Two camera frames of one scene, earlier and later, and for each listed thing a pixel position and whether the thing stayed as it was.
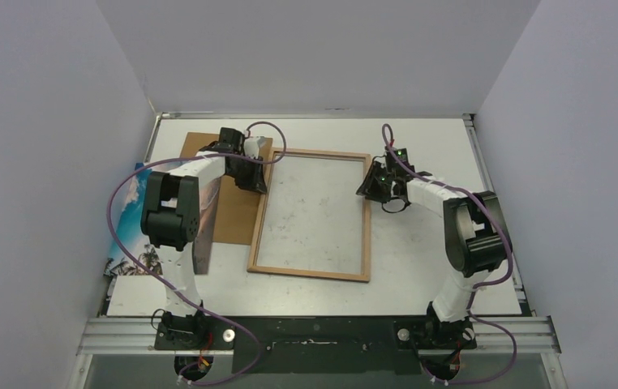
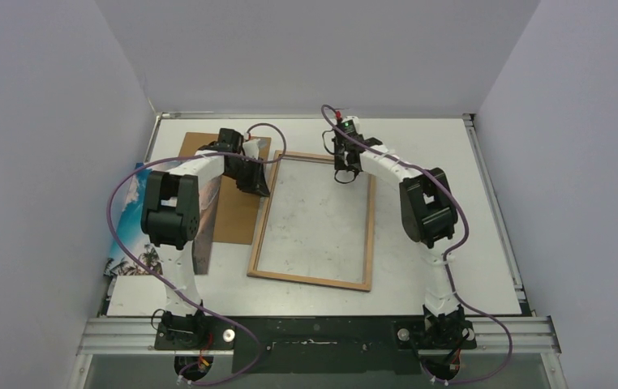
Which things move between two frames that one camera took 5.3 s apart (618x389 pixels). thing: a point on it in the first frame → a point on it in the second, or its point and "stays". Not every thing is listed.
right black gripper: x=375 y=182 → x=345 y=163
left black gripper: x=257 y=181 stays
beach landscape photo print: x=132 y=253 stays
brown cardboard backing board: x=238 y=211 stays
